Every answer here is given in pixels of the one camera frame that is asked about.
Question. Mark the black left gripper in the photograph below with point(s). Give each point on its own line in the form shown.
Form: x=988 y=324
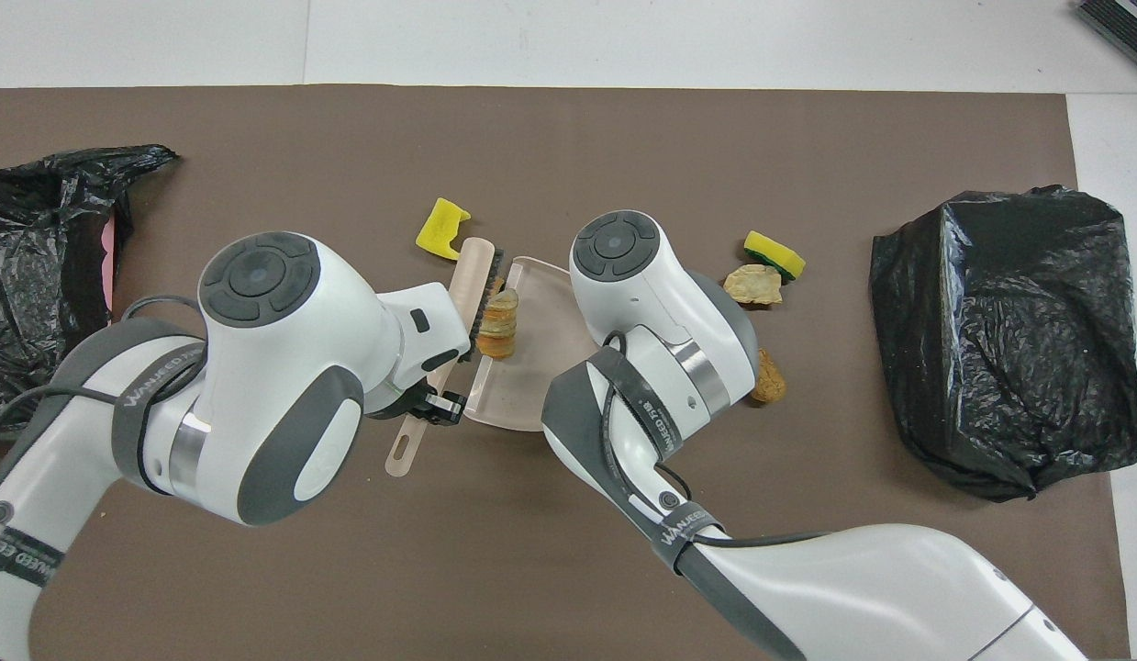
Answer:
x=417 y=404

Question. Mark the beige plastic dustpan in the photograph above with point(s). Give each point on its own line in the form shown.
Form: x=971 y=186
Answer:
x=540 y=386

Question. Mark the golden brown croissant piece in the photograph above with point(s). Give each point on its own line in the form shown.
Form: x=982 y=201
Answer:
x=499 y=326

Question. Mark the beige hand brush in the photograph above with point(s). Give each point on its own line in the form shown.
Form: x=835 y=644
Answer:
x=472 y=275

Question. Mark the notched yellow sponge piece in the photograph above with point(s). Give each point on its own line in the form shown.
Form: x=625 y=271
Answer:
x=437 y=231

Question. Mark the brown breaded nugget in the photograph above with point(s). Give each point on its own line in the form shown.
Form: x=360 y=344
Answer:
x=772 y=386

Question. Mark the beige croissant chunk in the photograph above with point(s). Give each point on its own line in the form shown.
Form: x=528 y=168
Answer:
x=752 y=285

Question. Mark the yellow sponge with green pad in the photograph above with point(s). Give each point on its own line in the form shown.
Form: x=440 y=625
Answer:
x=770 y=248

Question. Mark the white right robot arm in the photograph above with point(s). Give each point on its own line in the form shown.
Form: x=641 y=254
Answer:
x=641 y=294

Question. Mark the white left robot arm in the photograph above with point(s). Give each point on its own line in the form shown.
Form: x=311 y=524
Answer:
x=284 y=386

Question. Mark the pink plastic bin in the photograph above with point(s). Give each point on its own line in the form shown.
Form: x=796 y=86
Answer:
x=110 y=266

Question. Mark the black plastic trash bag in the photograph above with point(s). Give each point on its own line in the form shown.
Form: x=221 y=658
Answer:
x=36 y=275
x=1008 y=349

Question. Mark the brown table mat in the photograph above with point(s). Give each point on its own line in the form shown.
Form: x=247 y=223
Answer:
x=623 y=156

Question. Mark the dark grey ribbed panel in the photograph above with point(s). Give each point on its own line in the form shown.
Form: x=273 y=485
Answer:
x=1123 y=23

